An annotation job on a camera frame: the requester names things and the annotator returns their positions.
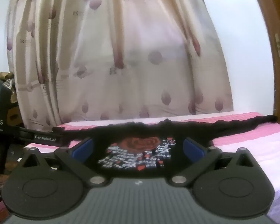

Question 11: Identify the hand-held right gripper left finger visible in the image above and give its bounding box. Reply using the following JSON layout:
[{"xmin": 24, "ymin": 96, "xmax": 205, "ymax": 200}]
[{"xmin": 21, "ymin": 137, "xmax": 106, "ymax": 185}]

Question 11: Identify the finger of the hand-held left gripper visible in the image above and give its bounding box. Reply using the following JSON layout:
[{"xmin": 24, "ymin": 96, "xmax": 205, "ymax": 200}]
[{"xmin": 14, "ymin": 126, "xmax": 70, "ymax": 145}]

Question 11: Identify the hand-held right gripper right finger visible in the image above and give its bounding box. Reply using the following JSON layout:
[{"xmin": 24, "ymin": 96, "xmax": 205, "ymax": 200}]
[{"xmin": 172, "ymin": 137, "xmax": 257, "ymax": 187}]

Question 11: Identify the black shirt with rose print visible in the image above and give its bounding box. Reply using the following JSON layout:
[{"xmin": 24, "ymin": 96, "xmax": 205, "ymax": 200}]
[{"xmin": 52, "ymin": 115, "xmax": 278, "ymax": 175}]

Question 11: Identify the brown clutter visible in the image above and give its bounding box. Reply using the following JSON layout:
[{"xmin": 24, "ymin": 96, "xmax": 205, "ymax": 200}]
[{"xmin": 0, "ymin": 72, "xmax": 20, "ymax": 104}]

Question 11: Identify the pink checkered blanket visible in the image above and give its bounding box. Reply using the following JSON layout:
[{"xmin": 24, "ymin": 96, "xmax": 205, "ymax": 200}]
[{"xmin": 0, "ymin": 112, "xmax": 280, "ymax": 224}]

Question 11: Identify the cream curtain with leaf print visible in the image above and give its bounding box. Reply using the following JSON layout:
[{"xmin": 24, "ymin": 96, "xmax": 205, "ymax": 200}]
[{"xmin": 5, "ymin": 0, "xmax": 234, "ymax": 127}]

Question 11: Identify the brown wooden door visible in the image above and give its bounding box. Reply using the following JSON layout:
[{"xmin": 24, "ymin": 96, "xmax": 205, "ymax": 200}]
[{"xmin": 247, "ymin": 0, "xmax": 280, "ymax": 133}]

